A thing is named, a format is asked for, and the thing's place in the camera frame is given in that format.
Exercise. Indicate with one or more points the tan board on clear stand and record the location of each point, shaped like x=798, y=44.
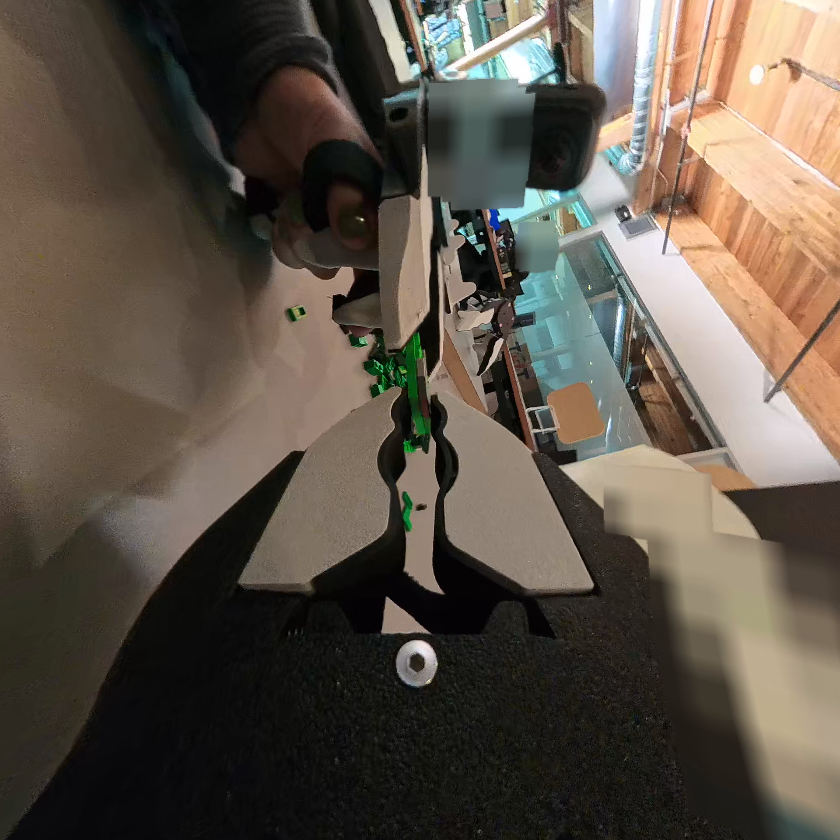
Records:
x=576, y=413

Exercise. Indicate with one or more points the spare black white gripper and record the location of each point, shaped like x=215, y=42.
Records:
x=502, y=315

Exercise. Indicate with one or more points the loose grey finger part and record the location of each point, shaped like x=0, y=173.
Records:
x=463, y=285

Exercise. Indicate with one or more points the green rectangular lego tile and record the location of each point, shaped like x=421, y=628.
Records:
x=297, y=313

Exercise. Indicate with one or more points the pile of lego bricks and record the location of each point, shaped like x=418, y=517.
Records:
x=384, y=371

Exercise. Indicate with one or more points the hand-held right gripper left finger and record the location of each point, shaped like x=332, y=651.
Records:
x=328, y=512

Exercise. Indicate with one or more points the silver ventilation duct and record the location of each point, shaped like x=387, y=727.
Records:
x=640, y=79

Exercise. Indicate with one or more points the green grey lego plate assembly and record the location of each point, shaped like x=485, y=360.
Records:
x=415, y=380

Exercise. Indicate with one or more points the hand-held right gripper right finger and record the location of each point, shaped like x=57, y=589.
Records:
x=512, y=518

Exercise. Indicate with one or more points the person's left forearm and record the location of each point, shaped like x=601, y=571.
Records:
x=262, y=39

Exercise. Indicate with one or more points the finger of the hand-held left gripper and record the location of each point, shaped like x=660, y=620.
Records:
x=403, y=275

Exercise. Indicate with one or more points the person's left hand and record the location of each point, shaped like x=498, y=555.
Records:
x=289, y=124

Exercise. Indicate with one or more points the green corner lego plate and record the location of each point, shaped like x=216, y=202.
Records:
x=407, y=502

